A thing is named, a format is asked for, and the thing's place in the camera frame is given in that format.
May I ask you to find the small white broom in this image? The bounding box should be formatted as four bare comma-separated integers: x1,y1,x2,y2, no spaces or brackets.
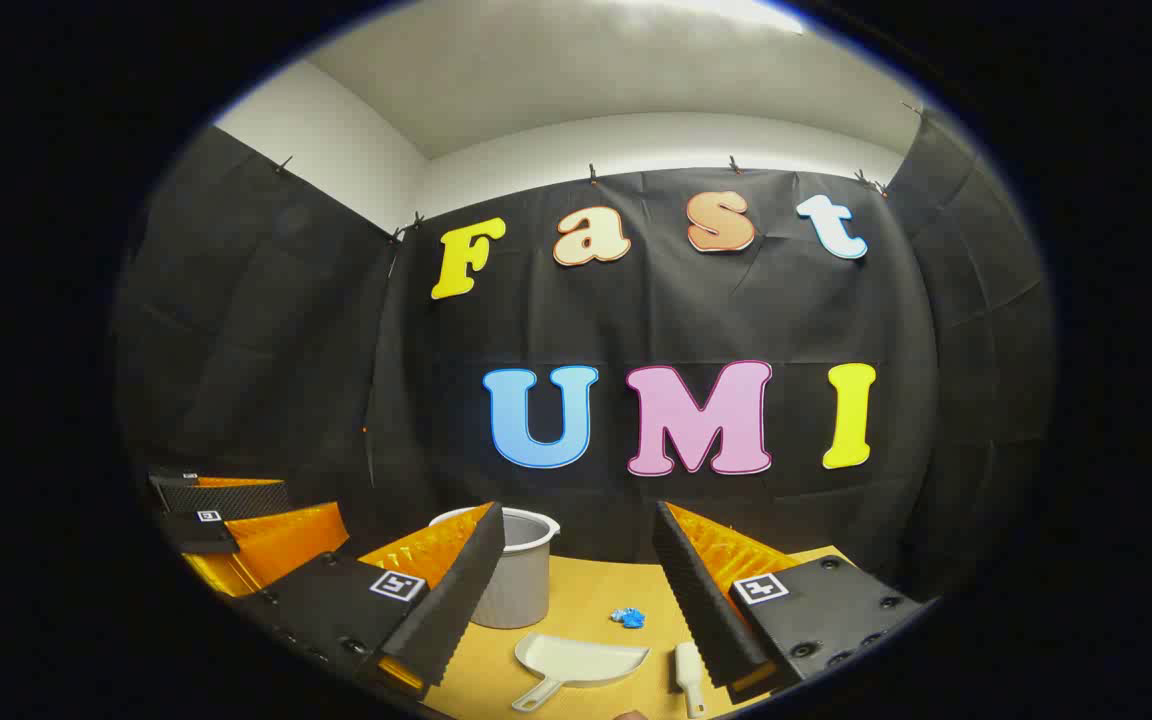
674,642,709,719

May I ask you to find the white ribbed garbage bin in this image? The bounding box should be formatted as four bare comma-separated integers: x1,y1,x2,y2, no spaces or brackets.
429,505,562,631

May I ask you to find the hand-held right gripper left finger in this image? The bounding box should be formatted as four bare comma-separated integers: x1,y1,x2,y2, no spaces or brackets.
226,500,507,701

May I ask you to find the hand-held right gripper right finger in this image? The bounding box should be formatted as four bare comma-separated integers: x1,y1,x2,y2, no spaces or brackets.
651,500,939,706

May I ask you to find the white plastic dustpan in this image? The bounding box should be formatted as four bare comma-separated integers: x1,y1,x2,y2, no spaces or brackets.
511,632,652,713

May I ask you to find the row of small cloth clips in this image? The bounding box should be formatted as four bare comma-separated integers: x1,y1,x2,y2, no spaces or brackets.
274,100,927,241

